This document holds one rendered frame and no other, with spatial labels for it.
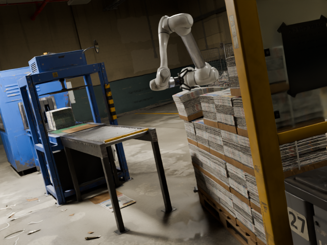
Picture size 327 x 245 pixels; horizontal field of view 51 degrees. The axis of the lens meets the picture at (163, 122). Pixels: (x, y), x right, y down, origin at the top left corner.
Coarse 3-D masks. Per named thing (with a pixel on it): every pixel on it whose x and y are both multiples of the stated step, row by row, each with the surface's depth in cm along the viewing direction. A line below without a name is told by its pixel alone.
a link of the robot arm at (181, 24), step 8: (176, 16) 299; (184, 16) 295; (176, 24) 299; (184, 24) 296; (192, 24) 300; (176, 32) 305; (184, 32) 302; (184, 40) 310; (192, 40) 311; (192, 48) 314; (192, 56) 320; (200, 56) 322; (200, 64) 325; (208, 64) 330; (200, 72) 328; (208, 72) 328; (216, 72) 330; (200, 80) 334; (208, 80) 331; (216, 80) 334
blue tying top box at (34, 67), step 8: (40, 56) 402; (48, 56) 406; (56, 56) 411; (64, 56) 416; (72, 56) 420; (80, 56) 426; (32, 64) 425; (40, 64) 402; (48, 64) 406; (56, 64) 411; (64, 64) 416; (72, 64) 421; (80, 64) 426; (32, 72) 433; (40, 72) 402
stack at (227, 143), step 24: (192, 120) 296; (192, 144) 308; (216, 144) 246; (240, 144) 206; (216, 168) 255; (216, 192) 273; (240, 192) 220; (216, 216) 287; (240, 216) 231; (240, 240) 243
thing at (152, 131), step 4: (104, 124) 421; (108, 124) 413; (140, 128) 330; (144, 128) 324; (152, 128) 314; (148, 132) 317; (152, 132) 313; (144, 136) 327; (148, 136) 319; (152, 136) 313; (156, 136) 315; (148, 140) 321; (152, 140) 314; (156, 140) 315
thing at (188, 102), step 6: (186, 90) 315; (192, 90) 299; (174, 96) 308; (180, 96) 291; (186, 96) 289; (192, 96) 290; (198, 96) 292; (180, 102) 295; (186, 102) 290; (192, 102) 291; (198, 102) 292; (180, 108) 307; (186, 108) 291; (192, 108) 292; (198, 108) 293; (180, 114) 315; (186, 114) 293; (192, 114) 292
